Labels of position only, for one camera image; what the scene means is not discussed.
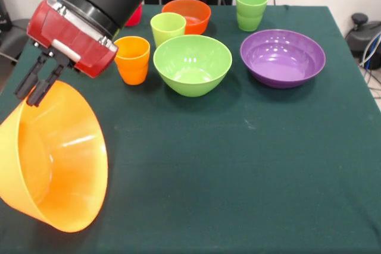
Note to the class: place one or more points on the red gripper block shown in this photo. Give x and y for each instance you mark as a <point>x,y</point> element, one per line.
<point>68,40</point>

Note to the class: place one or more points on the large orange bowl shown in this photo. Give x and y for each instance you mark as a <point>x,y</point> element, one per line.
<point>59,176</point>

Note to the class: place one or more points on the black equipment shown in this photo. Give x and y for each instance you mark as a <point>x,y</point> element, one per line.
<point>3,10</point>

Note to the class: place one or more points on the orange cup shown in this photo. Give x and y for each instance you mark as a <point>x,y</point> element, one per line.
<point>134,66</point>

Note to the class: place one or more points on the pink cup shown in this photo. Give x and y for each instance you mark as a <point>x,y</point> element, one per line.
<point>134,20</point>

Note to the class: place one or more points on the lime cup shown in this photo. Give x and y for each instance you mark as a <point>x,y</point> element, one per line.
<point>166,31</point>

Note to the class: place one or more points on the green bowl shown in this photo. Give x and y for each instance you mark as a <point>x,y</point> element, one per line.
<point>193,57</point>

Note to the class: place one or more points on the red-orange bowl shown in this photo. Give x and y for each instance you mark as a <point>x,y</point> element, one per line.
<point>196,13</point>

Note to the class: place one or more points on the dark green tablecloth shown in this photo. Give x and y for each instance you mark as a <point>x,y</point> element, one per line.
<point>223,161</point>

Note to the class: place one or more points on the green cup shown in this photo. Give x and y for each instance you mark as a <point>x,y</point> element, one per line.
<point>251,13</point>

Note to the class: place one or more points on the purple bowl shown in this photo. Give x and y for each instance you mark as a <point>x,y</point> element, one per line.
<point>282,57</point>

